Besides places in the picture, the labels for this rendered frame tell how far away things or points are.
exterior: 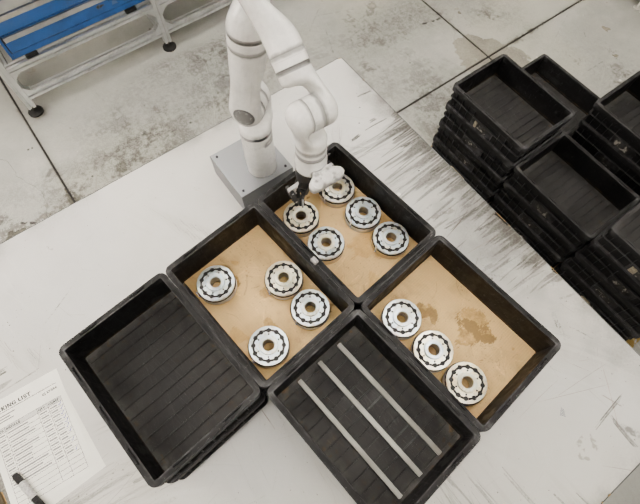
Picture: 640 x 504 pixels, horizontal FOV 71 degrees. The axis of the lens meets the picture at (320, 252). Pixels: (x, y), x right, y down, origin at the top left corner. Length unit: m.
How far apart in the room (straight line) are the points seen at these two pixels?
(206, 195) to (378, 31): 1.87
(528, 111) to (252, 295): 1.46
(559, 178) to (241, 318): 1.50
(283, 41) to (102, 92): 2.16
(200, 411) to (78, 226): 0.75
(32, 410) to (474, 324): 1.21
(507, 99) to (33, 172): 2.33
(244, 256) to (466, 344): 0.64
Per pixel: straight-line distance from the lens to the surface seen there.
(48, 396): 1.49
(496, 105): 2.16
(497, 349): 1.28
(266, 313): 1.22
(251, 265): 1.27
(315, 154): 0.98
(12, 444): 1.52
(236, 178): 1.44
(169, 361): 1.24
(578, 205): 2.15
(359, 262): 1.27
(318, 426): 1.17
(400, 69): 2.89
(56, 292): 1.57
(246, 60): 1.07
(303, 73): 0.90
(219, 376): 1.20
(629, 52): 3.51
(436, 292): 1.27
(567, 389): 1.49
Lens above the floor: 2.00
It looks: 67 degrees down
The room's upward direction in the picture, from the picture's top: 2 degrees clockwise
